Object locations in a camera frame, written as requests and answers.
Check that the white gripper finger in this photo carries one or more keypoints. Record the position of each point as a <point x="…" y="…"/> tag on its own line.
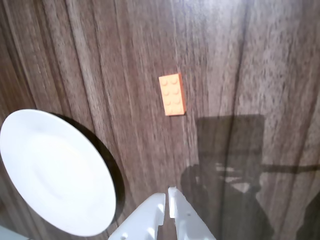
<point x="186" y="225"/>
<point x="143" y="220"/>

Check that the orange lego block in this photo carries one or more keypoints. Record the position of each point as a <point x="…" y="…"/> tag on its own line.
<point x="172" y="95"/>

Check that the white round plate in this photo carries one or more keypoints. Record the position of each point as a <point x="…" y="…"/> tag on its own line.
<point x="55" y="175"/>

